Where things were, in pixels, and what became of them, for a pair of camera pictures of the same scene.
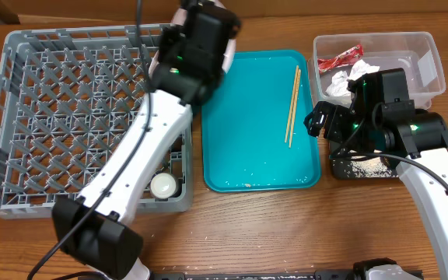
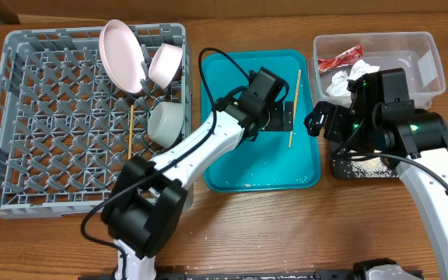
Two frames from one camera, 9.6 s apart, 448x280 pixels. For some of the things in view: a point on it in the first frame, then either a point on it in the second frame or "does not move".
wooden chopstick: [292, 103] -> [131, 135]
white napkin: [340, 79] does not move
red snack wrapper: [349, 57] does not move
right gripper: [334, 122] does not move
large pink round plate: [179, 17] -> [123, 56]
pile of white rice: [371, 168] does not move
